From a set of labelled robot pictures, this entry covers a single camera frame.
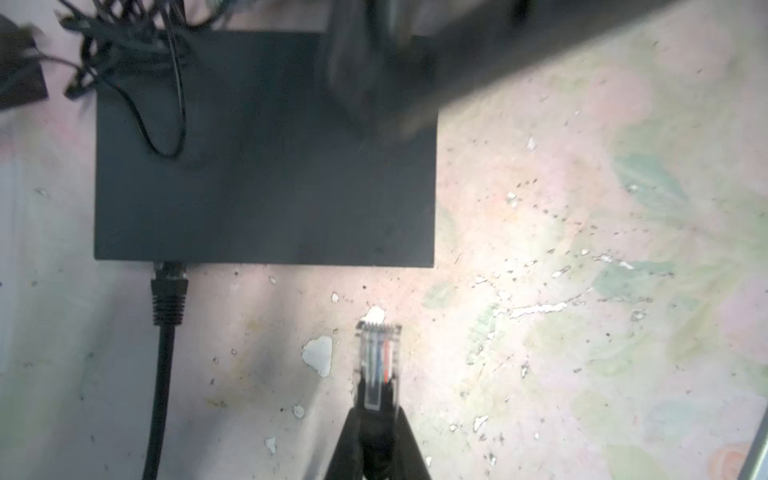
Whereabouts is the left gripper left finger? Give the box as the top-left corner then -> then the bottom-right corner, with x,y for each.
324,408 -> 363,480

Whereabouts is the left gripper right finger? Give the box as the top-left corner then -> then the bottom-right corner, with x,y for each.
392,407 -> 431,480

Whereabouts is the short black ethernet cable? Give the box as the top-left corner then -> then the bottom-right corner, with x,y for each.
140,261 -> 190,480

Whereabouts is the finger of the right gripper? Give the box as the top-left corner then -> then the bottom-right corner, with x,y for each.
323,1 -> 670,138

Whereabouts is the black power adapter with cord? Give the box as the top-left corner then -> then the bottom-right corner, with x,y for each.
0,0 -> 235,161

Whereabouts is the black network switch box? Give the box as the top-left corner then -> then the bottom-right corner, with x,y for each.
94,31 -> 437,267

